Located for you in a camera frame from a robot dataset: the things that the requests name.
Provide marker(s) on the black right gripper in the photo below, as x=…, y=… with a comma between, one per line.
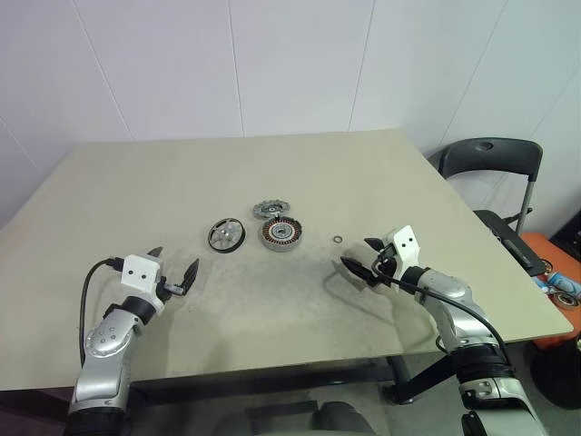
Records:
x=386, y=268

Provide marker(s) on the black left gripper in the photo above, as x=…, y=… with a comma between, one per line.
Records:
x=171, y=289

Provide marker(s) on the grey motor stator copper windings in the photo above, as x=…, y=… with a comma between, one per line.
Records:
x=280, y=244

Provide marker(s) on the grey metal end cap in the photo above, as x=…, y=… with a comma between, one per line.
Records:
x=261, y=209

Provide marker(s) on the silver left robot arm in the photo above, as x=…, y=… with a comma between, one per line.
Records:
x=104, y=340

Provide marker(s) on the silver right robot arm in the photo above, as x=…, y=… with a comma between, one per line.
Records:
x=458, y=327

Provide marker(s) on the black remote-shaped device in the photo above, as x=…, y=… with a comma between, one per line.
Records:
x=522, y=254

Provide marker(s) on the dark grey rounded shape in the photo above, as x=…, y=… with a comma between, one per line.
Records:
x=340, y=422

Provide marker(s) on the black office chair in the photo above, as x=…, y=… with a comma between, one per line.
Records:
x=513, y=159

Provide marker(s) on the blue white small bottle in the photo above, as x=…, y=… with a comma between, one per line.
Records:
x=560, y=281

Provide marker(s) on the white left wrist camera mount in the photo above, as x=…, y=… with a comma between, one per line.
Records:
x=138, y=270

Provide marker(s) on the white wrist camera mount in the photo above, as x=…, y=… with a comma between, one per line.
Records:
x=405, y=243
x=138, y=270

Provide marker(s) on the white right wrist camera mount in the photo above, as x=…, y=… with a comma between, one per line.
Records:
x=405, y=243

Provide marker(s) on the black table frame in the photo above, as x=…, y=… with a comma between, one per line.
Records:
x=272, y=379

